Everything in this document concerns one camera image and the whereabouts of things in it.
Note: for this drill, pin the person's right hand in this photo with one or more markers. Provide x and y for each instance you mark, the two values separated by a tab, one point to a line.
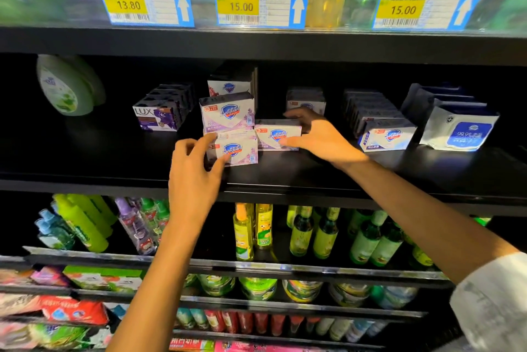
325	142

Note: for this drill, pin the person's left hand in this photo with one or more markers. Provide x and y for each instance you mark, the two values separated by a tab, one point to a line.
193	187

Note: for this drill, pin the black store shelf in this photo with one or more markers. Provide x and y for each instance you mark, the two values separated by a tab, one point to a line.
82	162

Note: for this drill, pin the pale green pump soap bottle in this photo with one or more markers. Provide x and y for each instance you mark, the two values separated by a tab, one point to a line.
66	88

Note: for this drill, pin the person's right forearm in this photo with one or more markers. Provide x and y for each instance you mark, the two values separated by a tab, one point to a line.
436	220

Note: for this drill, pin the person's left forearm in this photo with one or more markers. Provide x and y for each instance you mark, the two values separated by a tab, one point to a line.
156	290

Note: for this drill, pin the row of white blue soap boxes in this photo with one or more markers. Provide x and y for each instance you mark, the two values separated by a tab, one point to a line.
387	133

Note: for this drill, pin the row of purple soap boxes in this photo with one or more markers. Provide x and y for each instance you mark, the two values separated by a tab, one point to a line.
161	110

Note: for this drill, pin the green lidded wipe tub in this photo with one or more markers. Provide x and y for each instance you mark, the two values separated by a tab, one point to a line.
303	291
395	296
217	285
259	288
350	294

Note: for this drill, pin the green white box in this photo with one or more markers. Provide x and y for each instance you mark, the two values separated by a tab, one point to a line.
123	282
84	277

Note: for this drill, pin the row of white upright packs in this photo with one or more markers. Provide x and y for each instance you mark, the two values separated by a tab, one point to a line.
461	129

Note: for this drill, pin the blue white price tag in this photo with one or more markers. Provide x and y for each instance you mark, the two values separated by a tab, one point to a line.
144	3
424	8
259	6

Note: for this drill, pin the yellow red packets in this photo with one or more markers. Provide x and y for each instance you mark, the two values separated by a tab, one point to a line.
191	345

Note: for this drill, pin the red snack packet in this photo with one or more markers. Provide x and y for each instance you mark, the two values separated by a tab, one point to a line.
74	311

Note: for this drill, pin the long pink packet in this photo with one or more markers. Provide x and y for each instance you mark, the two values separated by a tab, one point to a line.
268	347

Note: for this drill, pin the row of white small bottles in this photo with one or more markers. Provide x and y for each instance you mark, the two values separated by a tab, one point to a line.
350	329

